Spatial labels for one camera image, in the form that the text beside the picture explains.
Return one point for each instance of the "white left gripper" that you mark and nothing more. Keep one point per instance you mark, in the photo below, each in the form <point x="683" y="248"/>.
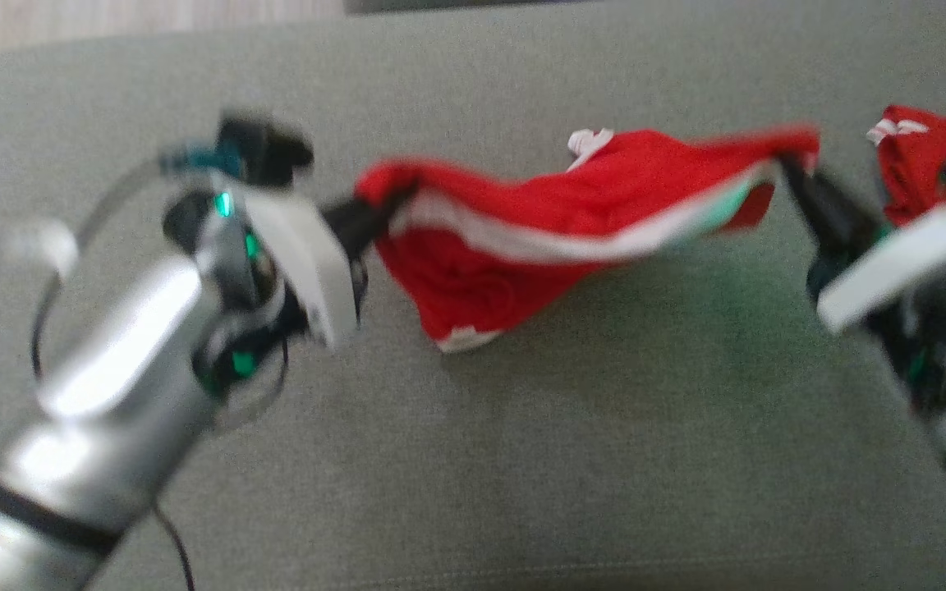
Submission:
<point x="309" y="254"/>

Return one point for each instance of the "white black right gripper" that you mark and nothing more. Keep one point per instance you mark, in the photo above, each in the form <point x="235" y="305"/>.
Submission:
<point x="900" y="263"/>

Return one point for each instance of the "red and white jersey garment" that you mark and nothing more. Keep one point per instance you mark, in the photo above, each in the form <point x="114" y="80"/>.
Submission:
<point x="522" y="205"/>

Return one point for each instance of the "silver white robot left arm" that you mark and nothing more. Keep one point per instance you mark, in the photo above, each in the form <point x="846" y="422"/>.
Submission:
<point x="112" y="369"/>

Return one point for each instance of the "plain red cloth garment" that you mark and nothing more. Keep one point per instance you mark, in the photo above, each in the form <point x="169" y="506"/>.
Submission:
<point x="916" y="164"/>

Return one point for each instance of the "large grey sofa seat cushion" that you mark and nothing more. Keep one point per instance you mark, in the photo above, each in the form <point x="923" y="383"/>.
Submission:
<point x="522" y="460"/>

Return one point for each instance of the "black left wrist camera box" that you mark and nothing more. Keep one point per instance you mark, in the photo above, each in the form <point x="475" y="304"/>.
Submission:
<point x="264" y="148"/>

